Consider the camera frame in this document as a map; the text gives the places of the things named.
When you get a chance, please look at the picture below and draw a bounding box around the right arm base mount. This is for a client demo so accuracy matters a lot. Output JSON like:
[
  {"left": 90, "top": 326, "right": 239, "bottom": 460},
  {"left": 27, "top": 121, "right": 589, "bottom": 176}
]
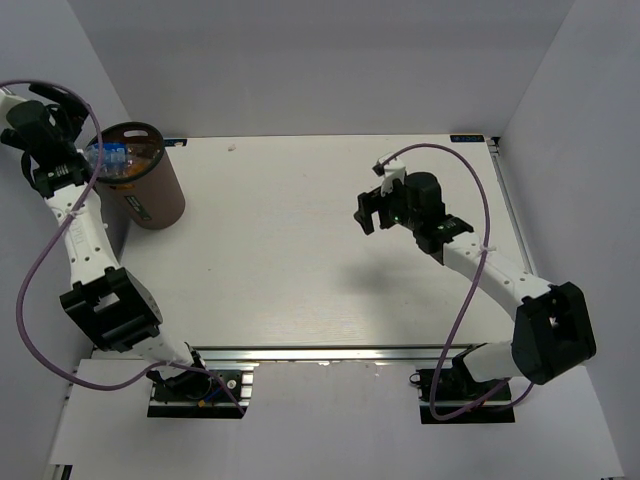
[{"left": 409, "top": 369, "right": 515, "bottom": 425}]

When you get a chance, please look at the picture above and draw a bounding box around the small sticker near bin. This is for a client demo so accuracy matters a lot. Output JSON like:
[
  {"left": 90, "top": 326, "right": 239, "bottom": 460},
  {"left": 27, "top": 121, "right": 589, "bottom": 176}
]
[{"left": 164, "top": 138, "right": 188, "bottom": 147}]

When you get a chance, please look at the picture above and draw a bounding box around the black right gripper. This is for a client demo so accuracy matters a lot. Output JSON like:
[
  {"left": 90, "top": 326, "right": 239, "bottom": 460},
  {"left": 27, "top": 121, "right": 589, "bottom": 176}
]
[{"left": 353, "top": 177, "right": 420, "bottom": 236}]

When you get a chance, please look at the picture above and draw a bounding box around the orange juice bottle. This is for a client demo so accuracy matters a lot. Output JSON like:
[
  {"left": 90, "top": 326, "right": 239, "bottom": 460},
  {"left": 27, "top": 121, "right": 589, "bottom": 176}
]
[{"left": 123, "top": 144, "right": 161, "bottom": 178}]

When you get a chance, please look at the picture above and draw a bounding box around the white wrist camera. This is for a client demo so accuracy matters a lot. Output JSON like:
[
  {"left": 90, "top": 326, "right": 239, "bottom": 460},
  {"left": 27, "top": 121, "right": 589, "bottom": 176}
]
[
  {"left": 372, "top": 156, "right": 406, "bottom": 196},
  {"left": 0, "top": 87, "right": 26, "bottom": 130}
]

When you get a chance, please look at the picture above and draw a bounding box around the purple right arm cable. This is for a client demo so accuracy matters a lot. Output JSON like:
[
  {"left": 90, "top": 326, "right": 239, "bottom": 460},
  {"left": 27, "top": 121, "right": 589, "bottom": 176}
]
[{"left": 379, "top": 143, "right": 534, "bottom": 422}]

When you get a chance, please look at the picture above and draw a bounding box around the aluminium right side rail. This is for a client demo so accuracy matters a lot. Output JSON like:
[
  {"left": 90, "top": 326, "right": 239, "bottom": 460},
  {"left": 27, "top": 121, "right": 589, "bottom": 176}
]
[{"left": 488, "top": 135, "right": 568, "bottom": 361}]

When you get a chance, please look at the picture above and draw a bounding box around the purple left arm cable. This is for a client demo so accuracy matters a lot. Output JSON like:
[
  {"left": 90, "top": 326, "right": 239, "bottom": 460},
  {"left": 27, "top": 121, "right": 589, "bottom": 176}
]
[{"left": 0, "top": 79, "right": 247, "bottom": 416}]

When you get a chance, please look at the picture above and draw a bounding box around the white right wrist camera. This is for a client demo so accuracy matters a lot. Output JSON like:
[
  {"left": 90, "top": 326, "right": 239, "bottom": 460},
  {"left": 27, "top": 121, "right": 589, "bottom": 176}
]
[{"left": 372, "top": 156, "right": 406, "bottom": 196}]

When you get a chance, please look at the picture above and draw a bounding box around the blue table label sticker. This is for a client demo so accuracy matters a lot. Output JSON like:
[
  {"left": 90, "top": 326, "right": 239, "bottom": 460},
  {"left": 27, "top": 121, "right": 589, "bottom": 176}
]
[{"left": 450, "top": 134, "right": 485, "bottom": 143}]

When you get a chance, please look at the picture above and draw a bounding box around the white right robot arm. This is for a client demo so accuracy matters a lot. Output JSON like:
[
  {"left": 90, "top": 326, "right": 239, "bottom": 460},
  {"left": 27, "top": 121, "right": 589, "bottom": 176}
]
[{"left": 354, "top": 173, "right": 597, "bottom": 399}]

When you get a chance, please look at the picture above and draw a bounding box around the brown cylindrical bin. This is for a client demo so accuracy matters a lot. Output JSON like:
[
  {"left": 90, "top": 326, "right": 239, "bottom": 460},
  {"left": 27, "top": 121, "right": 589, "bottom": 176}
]
[{"left": 96, "top": 122, "right": 186, "bottom": 230}]

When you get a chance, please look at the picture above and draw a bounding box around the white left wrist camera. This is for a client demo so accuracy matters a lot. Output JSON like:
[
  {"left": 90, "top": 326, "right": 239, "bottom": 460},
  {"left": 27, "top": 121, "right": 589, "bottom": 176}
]
[{"left": 0, "top": 87, "right": 26, "bottom": 130}]

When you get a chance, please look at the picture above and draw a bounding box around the clear bottle blue-white cap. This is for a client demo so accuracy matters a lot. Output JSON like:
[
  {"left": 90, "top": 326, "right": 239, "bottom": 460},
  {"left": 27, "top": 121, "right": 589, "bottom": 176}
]
[{"left": 84, "top": 142, "right": 127, "bottom": 176}]

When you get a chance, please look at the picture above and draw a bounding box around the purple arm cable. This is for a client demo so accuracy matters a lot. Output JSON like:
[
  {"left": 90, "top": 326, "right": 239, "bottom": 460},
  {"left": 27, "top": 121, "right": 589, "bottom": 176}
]
[
  {"left": 379, "top": 143, "right": 534, "bottom": 422},
  {"left": 0, "top": 79, "right": 247, "bottom": 416}
]

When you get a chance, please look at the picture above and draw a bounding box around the aluminium rail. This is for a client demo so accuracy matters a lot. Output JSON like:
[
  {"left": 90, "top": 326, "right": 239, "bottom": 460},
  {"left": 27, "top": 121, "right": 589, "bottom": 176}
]
[
  {"left": 92, "top": 345, "right": 481, "bottom": 365},
  {"left": 488, "top": 135, "right": 568, "bottom": 361}
]

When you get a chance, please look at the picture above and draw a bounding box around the aluminium front rail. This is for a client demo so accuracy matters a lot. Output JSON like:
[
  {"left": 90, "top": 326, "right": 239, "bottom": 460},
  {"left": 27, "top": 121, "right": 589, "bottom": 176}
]
[{"left": 92, "top": 345, "right": 481, "bottom": 365}]

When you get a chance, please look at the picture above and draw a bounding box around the blue label clear bottle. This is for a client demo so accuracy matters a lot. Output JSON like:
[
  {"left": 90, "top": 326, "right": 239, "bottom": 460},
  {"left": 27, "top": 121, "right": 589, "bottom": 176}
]
[{"left": 100, "top": 143, "right": 159, "bottom": 180}]

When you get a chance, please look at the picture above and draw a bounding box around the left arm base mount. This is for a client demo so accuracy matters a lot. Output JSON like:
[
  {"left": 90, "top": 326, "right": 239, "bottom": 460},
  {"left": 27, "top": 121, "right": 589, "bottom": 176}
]
[{"left": 147, "top": 368, "right": 253, "bottom": 420}]

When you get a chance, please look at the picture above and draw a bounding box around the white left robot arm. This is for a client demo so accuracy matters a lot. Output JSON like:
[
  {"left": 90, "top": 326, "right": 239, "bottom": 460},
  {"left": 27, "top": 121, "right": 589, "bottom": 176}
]
[{"left": 1, "top": 80, "right": 212, "bottom": 399}]

